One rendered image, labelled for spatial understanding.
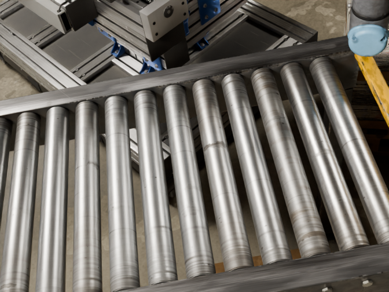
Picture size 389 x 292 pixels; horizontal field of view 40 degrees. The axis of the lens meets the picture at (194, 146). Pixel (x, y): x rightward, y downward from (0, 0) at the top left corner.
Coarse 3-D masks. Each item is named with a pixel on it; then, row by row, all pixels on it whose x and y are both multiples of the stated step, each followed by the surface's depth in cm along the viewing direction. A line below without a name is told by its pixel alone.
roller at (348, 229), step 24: (288, 72) 113; (288, 96) 111; (312, 96) 108; (312, 120) 103; (312, 144) 100; (312, 168) 99; (336, 168) 96; (336, 192) 93; (336, 216) 90; (336, 240) 90; (360, 240) 87
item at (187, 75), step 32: (192, 64) 118; (224, 64) 116; (256, 64) 115; (352, 64) 117; (32, 96) 118; (64, 96) 117; (96, 96) 115; (128, 96) 116; (160, 96) 117; (192, 96) 119
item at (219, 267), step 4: (292, 252) 173; (296, 252) 173; (256, 256) 174; (260, 256) 174; (292, 256) 172; (296, 256) 172; (300, 256) 172; (256, 260) 173; (260, 260) 173; (216, 264) 174; (220, 264) 174; (256, 264) 172; (260, 264) 172; (216, 268) 173; (220, 268) 173; (224, 268) 173; (216, 272) 172; (220, 272) 172
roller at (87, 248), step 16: (80, 112) 113; (96, 112) 114; (80, 128) 110; (96, 128) 112; (80, 144) 107; (96, 144) 109; (80, 160) 105; (96, 160) 106; (80, 176) 102; (96, 176) 103; (80, 192) 100; (96, 192) 101; (80, 208) 98; (96, 208) 99; (80, 224) 96; (96, 224) 96; (80, 240) 93; (96, 240) 94; (80, 256) 92; (96, 256) 92; (80, 272) 90; (96, 272) 90; (80, 288) 88; (96, 288) 88
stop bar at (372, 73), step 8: (360, 56) 110; (360, 64) 109; (368, 64) 108; (376, 64) 108; (368, 72) 107; (376, 72) 106; (368, 80) 106; (376, 80) 105; (384, 80) 105; (376, 88) 104; (384, 88) 103; (376, 96) 103; (384, 96) 102; (384, 104) 101; (384, 112) 100
